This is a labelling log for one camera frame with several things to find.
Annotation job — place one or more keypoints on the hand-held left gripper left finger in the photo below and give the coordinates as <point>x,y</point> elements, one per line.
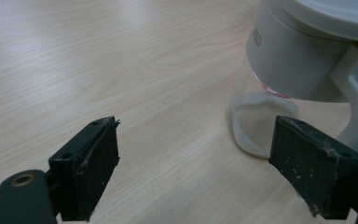
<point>84,174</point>

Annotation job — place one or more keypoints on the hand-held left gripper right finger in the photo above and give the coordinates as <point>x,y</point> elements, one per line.
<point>313,168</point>

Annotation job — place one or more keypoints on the pink printed plastic bag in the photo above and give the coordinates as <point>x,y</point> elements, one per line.
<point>254,124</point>

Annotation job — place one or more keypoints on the white lidded storage canister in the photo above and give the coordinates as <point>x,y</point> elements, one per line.
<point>292,62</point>

